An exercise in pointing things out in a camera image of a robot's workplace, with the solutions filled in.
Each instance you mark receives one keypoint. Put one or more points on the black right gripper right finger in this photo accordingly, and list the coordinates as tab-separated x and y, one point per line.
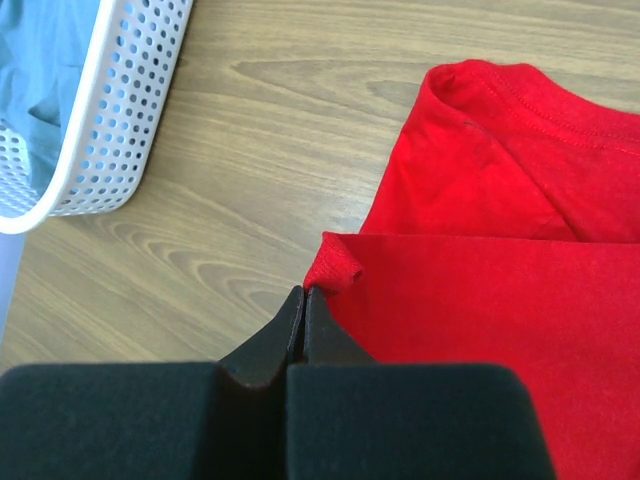
349	417

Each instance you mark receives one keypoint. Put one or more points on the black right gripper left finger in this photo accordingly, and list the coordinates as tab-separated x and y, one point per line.
185	420

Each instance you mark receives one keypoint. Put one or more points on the red t shirt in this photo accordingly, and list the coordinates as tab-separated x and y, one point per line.
505	230

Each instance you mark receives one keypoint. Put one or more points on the white plastic laundry basket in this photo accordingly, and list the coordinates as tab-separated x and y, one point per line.
132	55

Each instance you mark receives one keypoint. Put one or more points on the grey-blue t shirt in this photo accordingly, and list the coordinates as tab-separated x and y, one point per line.
44	45

